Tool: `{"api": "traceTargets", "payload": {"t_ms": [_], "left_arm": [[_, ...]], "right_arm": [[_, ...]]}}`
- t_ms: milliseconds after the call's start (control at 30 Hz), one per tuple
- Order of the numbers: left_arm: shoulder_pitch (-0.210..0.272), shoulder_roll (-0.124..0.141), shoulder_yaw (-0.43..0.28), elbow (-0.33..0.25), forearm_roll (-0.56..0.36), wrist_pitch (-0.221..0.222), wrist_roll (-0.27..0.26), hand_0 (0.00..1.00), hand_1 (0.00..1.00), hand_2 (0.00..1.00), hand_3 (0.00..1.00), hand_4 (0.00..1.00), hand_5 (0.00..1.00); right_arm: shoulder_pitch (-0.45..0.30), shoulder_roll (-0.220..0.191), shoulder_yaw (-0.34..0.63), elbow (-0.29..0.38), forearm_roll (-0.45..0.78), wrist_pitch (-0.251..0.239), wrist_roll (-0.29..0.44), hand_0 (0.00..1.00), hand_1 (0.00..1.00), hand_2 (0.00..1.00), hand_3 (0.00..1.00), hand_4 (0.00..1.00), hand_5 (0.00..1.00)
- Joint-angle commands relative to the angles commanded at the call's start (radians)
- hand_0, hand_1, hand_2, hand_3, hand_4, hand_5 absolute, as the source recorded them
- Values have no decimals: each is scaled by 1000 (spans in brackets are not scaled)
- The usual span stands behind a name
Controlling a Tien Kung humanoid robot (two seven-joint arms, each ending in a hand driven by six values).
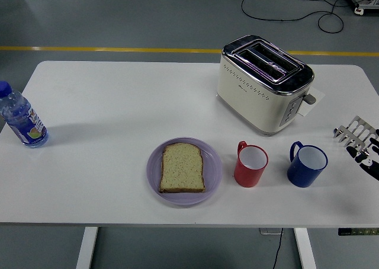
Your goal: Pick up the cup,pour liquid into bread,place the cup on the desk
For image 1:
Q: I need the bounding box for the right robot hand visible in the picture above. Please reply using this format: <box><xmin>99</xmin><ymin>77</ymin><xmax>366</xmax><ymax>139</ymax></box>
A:
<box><xmin>345</xmin><ymin>129</ymin><xmax>379</xmax><ymax>182</ymax></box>

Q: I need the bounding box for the blue enamel cup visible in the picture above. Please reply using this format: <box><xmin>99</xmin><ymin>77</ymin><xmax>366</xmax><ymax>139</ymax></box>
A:
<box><xmin>286</xmin><ymin>140</ymin><xmax>329</xmax><ymax>188</ymax></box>

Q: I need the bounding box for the red enamel cup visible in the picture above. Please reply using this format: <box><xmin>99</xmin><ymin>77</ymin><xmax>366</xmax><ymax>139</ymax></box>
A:
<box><xmin>233</xmin><ymin>140</ymin><xmax>269</xmax><ymax>188</ymax></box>

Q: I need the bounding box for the bread slice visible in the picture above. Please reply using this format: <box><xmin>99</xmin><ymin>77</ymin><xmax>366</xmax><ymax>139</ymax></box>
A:
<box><xmin>158</xmin><ymin>142</ymin><xmax>207</xmax><ymax>194</ymax></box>

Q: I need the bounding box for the silver metal toast rack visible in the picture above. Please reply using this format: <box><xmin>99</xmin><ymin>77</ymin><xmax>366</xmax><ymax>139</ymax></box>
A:
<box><xmin>333</xmin><ymin>116</ymin><xmax>379</xmax><ymax>156</ymax></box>

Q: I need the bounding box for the black table control panel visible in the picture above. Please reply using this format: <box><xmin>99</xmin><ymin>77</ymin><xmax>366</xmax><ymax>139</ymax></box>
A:
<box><xmin>338</xmin><ymin>228</ymin><xmax>379</xmax><ymax>237</ymax></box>

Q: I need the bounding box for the white paper sheet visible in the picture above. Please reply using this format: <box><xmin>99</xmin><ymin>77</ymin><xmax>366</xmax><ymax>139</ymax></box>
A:
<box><xmin>297</xmin><ymin>88</ymin><xmax>326</xmax><ymax>117</ymax></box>

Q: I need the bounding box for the white table leg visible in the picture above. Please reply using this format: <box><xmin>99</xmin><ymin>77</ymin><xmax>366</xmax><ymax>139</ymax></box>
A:
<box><xmin>75</xmin><ymin>226</ymin><xmax>99</xmax><ymax>269</ymax></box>
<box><xmin>293</xmin><ymin>228</ymin><xmax>317</xmax><ymax>269</ymax></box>

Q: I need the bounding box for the cream chrome toaster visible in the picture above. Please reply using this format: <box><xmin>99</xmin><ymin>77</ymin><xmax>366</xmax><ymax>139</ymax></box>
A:
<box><xmin>216</xmin><ymin>34</ymin><xmax>317</xmax><ymax>137</ymax></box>

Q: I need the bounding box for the purple round plate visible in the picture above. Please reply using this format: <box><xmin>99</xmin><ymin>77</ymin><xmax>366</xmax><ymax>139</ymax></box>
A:
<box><xmin>146</xmin><ymin>137</ymin><xmax>223</xmax><ymax>209</ymax></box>

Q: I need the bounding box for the plastic water bottle blue cap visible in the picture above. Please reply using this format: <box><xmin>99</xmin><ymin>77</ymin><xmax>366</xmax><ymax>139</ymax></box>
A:
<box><xmin>0</xmin><ymin>80</ymin><xmax>50</xmax><ymax>149</ymax></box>

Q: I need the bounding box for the thin black cable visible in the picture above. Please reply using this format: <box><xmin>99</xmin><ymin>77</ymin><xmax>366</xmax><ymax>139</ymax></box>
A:
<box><xmin>271</xmin><ymin>228</ymin><xmax>284</xmax><ymax>269</ymax></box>

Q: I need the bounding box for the black floor cable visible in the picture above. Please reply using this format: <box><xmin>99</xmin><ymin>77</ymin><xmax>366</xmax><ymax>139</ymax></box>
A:
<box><xmin>240</xmin><ymin>0</ymin><xmax>361</xmax><ymax>34</ymax></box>

